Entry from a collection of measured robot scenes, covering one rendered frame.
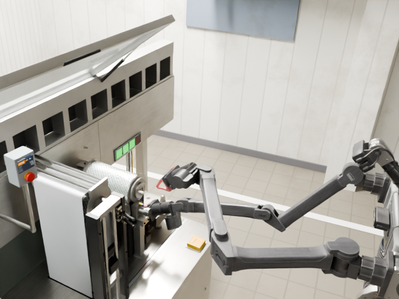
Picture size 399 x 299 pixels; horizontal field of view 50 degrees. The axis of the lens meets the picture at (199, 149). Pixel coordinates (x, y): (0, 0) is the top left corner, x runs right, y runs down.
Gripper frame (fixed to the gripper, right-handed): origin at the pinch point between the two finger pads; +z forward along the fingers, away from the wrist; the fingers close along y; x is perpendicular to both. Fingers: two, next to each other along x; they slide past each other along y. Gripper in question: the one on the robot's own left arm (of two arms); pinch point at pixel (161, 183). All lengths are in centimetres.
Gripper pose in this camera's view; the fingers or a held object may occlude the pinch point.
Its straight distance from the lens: 182.9
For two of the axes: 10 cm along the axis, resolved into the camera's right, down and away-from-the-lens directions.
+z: -7.1, 3.4, 6.2
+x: -5.4, -8.3, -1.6
